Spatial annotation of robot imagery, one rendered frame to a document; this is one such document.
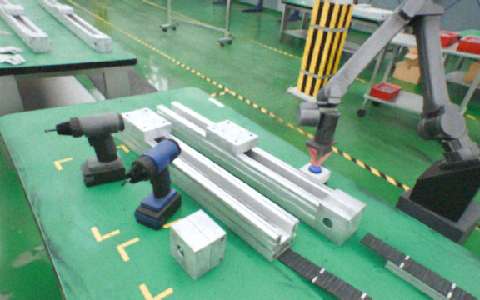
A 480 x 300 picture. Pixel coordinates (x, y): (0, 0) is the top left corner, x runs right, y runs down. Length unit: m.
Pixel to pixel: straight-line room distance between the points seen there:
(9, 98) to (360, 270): 2.06
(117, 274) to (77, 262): 0.10
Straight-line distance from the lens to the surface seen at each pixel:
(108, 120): 0.99
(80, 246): 0.91
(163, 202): 0.89
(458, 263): 1.08
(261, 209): 0.89
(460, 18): 8.60
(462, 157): 1.19
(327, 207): 0.90
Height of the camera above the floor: 1.42
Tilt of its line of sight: 31 degrees down
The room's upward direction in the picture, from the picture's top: 7 degrees clockwise
